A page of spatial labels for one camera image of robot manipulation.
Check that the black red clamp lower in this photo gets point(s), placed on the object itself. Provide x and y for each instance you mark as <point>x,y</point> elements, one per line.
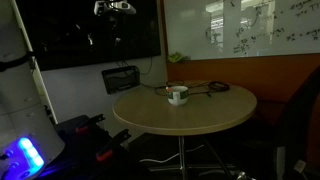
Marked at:
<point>107,151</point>

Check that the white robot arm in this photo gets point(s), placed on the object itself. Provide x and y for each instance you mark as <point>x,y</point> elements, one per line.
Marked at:
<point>31,146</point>

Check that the black chair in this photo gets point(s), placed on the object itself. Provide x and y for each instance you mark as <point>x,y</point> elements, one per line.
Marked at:
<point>283,144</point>

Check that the red marker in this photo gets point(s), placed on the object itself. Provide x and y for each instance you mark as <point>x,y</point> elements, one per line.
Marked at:
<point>168,89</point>

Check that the whiteboard with writing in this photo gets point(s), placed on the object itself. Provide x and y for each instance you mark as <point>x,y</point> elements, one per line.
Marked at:
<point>218,29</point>

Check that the black red clamp upper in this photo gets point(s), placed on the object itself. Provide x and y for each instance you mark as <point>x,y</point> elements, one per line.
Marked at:
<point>88,123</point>

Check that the white green cup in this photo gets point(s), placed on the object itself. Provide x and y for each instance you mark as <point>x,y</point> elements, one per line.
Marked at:
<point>178,96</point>

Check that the black wall monitor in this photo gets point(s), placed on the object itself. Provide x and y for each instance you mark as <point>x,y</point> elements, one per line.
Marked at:
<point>70,33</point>

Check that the round wooden table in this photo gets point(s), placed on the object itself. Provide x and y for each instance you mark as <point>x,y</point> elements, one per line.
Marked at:
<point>205,112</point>

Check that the black wire wall basket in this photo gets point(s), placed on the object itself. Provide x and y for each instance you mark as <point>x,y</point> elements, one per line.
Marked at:
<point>120,79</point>

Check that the black red clamp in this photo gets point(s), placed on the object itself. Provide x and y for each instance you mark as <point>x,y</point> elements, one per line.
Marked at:
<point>88,123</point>
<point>107,151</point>

